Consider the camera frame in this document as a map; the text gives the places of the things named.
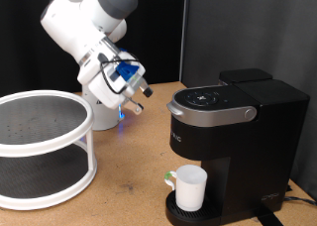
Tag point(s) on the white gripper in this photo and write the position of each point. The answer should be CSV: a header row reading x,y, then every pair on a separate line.
x,y
102,90

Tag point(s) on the black Keurig coffee machine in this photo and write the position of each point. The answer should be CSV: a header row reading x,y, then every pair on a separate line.
x,y
244,136

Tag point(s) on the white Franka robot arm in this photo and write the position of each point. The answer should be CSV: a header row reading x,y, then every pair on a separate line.
x,y
66,21

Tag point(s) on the black curtain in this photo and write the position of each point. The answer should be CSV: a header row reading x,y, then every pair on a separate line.
x,y
158,37

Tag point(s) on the white two-tier turntable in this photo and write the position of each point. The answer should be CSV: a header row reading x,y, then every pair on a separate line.
x,y
39,146

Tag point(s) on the wrist camera blue mount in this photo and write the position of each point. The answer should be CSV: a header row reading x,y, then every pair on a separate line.
x,y
127,70

